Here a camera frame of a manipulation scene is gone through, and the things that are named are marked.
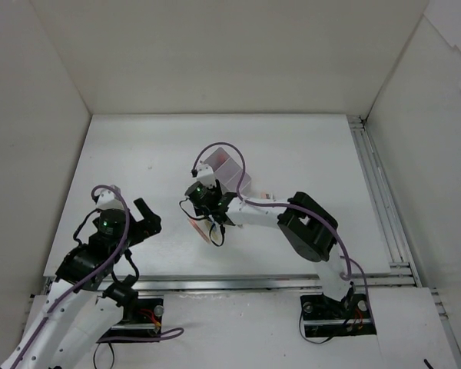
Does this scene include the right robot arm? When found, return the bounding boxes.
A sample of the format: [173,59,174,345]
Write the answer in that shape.
[184,181,355,317]

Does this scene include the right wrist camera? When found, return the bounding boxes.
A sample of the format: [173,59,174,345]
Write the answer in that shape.
[191,163,217,188]

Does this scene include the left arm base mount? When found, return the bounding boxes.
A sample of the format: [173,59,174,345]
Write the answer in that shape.
[95,274,165,344]

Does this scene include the aluminium frame rail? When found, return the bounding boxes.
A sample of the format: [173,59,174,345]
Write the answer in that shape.
[347,115,461,369]

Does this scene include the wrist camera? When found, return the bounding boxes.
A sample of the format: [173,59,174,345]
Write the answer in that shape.
[91,185,124,211]
[191,163,217,188]

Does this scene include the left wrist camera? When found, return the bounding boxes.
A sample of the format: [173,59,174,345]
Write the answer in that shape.
[91,185,124,211]

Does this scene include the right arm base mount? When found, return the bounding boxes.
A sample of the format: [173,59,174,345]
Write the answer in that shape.
[299,293,377,344]

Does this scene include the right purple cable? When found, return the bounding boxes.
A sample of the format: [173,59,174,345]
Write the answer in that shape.
[194,141,370,304]

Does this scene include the white three-compartment organizer box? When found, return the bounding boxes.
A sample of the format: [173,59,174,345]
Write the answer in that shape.
[203,147,242,193]

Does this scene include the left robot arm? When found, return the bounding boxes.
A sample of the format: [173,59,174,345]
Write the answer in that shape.
[1,198,161,368]

